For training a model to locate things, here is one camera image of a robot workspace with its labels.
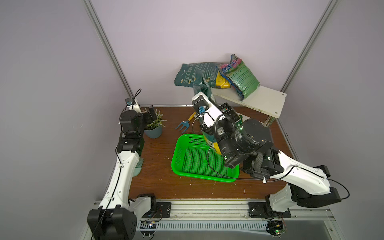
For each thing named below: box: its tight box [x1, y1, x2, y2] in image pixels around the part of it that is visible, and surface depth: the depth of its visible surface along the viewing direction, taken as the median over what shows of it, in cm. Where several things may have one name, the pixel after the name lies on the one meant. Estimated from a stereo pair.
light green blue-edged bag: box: [214, 53, 260, 101], surface depth 75 cm
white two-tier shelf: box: [212, 85, 287, 118], surface depth 80 cm
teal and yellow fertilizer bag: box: [173, 62, 231, 89], surface depth 84 cm
